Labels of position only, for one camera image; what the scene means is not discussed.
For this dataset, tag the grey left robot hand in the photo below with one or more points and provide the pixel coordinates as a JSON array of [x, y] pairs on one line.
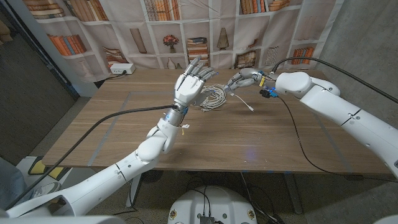
[[188, 88]]

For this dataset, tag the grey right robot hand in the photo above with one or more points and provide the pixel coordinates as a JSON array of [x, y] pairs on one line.
[[248, 76]]

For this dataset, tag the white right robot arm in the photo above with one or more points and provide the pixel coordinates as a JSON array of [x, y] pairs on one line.
[[335, 102]]

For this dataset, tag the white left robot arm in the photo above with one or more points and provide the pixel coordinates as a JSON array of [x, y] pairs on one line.
[[124, 171]]

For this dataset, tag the printed bookshelf backdrop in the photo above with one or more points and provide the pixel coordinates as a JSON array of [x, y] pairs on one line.
[[199, 28]]

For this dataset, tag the white power strip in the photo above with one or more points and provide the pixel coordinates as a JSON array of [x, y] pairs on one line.
[[122, 68]]

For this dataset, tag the grey tape outline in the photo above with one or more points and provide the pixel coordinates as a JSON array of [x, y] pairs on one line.
[[107, 133]]

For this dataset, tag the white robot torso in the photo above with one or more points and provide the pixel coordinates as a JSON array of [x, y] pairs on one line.
[[217, 205]]

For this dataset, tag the grey perforated metal cabinet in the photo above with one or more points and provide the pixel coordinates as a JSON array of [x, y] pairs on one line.
[[28, 99]]

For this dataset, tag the white sneaker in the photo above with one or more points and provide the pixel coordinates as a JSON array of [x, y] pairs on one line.
[[46, 188]]

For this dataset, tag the person's leg in jeans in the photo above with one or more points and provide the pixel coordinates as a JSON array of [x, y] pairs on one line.
[[12, 183]]

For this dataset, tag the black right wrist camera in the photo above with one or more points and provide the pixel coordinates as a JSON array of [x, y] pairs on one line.
[[268, 92]]

